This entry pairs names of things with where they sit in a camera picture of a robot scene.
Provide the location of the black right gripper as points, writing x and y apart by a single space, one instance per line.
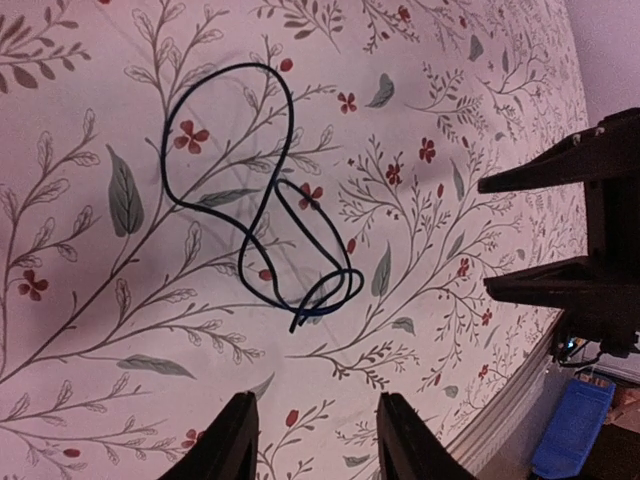
599 300

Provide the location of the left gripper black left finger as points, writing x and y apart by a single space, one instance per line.
228 448

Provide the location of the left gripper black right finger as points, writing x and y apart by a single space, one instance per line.
407 449

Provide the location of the blue plastic crate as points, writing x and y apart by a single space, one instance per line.
572 430

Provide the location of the crumpled brown paper bag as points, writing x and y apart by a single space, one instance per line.
626 400

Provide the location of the floral patterned table mat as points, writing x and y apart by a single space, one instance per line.
205 197

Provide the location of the aluminium front frame rail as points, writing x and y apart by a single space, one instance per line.
488 431

